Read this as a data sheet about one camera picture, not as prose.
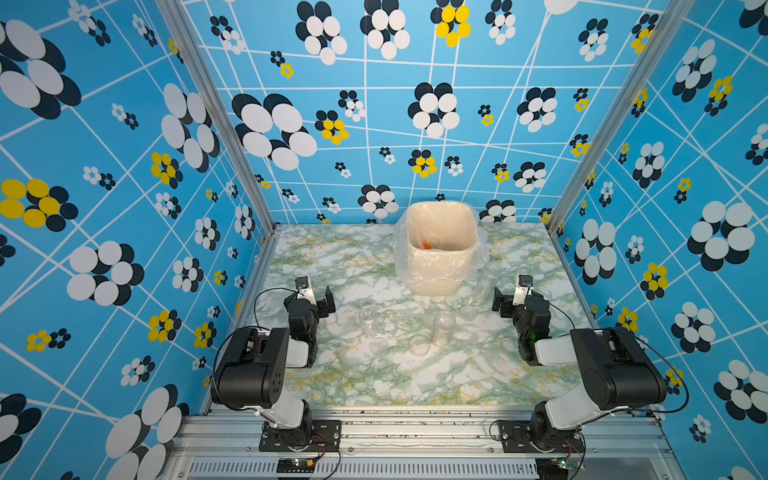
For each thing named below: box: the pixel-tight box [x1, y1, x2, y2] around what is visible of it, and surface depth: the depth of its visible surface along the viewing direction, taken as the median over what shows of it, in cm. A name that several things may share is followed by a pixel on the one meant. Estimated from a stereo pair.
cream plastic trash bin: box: [407, 201, 479, 297], surface depth 91 cm
